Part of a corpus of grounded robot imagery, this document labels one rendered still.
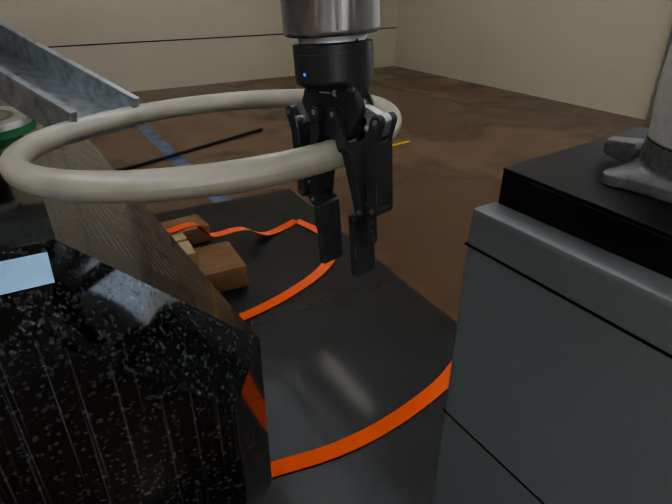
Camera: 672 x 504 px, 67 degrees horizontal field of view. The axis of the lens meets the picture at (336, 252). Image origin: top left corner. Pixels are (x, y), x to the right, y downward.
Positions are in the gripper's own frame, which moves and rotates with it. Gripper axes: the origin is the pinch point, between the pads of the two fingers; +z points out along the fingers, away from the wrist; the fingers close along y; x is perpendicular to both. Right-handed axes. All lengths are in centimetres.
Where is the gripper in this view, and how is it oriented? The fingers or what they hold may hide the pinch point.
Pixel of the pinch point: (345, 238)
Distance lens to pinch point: 56.1
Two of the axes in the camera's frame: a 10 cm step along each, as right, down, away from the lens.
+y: -7.0, -2.7, 6.7
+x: -7.1, 3.5, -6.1
